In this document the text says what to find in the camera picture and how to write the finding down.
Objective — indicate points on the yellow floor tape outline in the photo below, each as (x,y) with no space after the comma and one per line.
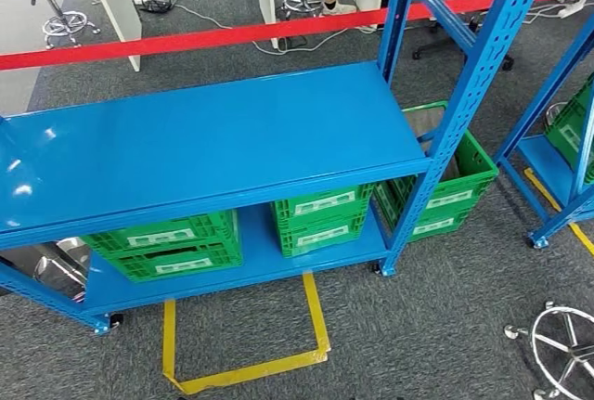
(547,197)

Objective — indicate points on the black power adapter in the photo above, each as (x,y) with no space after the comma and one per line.
(155,5)

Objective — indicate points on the chrome stanchion base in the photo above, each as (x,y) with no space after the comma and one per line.
(58,277)
(74,248)

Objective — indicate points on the blue metal shelf rack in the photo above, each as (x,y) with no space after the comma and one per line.
(209,139)
(543,163)

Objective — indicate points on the red barrier tape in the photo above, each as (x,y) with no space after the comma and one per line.
(186,40)

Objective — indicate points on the white power strip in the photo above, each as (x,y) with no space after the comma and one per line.
(571,8)

